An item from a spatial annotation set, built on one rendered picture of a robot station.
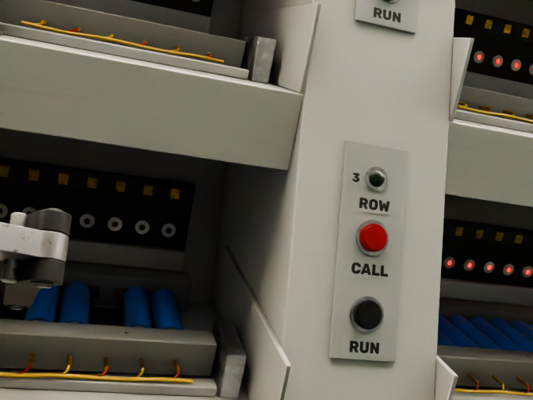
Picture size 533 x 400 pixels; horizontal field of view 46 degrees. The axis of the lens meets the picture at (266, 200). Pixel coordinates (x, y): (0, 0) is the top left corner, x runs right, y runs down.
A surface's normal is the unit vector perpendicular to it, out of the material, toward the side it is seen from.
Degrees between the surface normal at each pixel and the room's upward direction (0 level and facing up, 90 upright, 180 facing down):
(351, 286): 90
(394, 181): 90
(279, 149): 111
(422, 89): 90
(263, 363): 90
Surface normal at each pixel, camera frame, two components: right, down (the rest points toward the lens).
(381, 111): 0.29, -0.11
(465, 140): 0.23, 0.26
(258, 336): -0.95, -0.13
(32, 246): 0.68, -0.18
